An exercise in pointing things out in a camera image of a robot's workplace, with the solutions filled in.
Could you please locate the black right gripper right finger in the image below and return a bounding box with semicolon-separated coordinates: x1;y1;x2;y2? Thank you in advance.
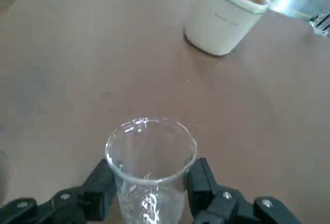
184;158;307;224

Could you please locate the clear glass measuring cup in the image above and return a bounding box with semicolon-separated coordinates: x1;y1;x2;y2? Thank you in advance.
105;117;198;224

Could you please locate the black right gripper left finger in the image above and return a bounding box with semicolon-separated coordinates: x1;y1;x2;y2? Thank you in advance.
0;158;117;224

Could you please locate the beige lidded trash can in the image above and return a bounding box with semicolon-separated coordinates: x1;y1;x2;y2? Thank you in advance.
183;0;271;56

